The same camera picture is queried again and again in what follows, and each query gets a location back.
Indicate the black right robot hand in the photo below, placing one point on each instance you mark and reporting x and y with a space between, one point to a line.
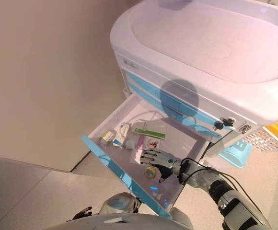
163 161

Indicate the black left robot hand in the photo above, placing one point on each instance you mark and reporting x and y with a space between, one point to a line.
84 212

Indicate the clear bottle yellow capsules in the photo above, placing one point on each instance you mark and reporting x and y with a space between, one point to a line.
150 173

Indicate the white blue cart drawer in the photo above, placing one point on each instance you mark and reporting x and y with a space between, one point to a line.
119 172

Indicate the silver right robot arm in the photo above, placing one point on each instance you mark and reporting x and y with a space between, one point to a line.
225 194

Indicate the blue white medicine box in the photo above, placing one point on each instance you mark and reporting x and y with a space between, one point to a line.
121 135

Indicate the white packet red figure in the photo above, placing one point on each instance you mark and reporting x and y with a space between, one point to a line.
153 144

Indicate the white paper sheet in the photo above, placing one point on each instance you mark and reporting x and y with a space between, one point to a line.
137 157

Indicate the pink packet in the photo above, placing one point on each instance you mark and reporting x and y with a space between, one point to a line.
140 142

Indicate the long green white box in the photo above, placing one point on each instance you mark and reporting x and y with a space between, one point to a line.
151 131

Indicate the grey robot torso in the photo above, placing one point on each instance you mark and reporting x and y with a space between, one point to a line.
115 222

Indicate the white round container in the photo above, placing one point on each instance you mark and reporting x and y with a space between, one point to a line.
130 144

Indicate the white thin tube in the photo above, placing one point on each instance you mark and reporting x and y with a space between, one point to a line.
141 114

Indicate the small green white box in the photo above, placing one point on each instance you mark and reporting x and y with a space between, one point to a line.
107 138

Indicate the black cart keys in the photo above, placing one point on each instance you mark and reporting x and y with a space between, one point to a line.
224 124

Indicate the translucent bin blue lid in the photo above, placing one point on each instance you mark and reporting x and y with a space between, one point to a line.
235 153

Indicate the white side bin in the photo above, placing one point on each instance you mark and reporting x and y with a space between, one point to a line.
125 92

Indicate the silver cart side latch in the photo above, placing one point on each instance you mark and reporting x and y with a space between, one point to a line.
245 129

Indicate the white medical cart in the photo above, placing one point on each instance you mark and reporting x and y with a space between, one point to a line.
201 48

